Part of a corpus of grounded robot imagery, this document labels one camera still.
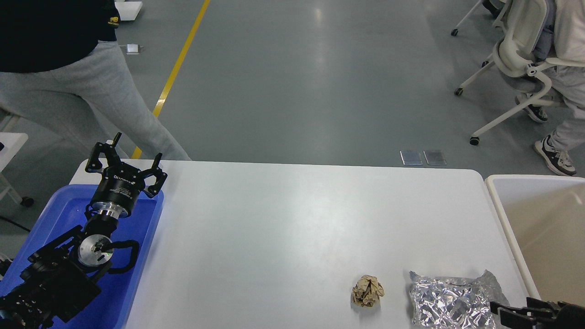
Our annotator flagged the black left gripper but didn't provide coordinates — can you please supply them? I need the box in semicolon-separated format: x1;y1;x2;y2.
85;133;168;219

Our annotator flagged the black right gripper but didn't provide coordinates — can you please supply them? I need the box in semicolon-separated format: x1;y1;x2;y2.
489;297;585;329

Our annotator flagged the silver foil bag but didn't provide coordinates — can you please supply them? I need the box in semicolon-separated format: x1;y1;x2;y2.
408;270;509;329

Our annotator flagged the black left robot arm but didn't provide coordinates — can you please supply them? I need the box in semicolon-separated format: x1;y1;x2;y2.
1;133;167;329

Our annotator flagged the beige plastic bin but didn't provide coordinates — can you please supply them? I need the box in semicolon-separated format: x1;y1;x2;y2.
485;175;585;306

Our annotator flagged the white side table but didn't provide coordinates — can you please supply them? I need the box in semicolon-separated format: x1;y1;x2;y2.
0;133;34;207

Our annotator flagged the white floor power adapter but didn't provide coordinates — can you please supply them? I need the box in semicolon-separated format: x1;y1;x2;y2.
119;44;144;55

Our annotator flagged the person in grey trousers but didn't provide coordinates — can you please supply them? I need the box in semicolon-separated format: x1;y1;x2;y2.
0;0;190;160

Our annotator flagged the blue plastic bin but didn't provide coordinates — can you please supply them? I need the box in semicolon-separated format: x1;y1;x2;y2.
0;184;164;329

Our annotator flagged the white foam block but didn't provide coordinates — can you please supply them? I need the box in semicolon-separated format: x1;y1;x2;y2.
114;0;144;21

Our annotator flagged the crumpled brown paper ball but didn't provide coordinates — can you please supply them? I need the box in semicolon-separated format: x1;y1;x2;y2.
351;275;386;308

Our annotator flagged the right metal floor plate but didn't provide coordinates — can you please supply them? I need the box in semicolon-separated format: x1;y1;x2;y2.
423;150;447;166

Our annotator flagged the metal floor plate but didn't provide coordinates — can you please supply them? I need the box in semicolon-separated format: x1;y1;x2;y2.
423;150;447;166
399;150;423;166

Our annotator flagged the left metal floor plate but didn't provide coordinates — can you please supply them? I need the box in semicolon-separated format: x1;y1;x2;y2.
399;150;423;166

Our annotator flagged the seated person in white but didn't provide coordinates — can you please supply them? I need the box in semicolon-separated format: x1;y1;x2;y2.
533;0;585;176

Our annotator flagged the white office chair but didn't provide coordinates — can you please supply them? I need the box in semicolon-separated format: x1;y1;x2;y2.
455;0;584;145

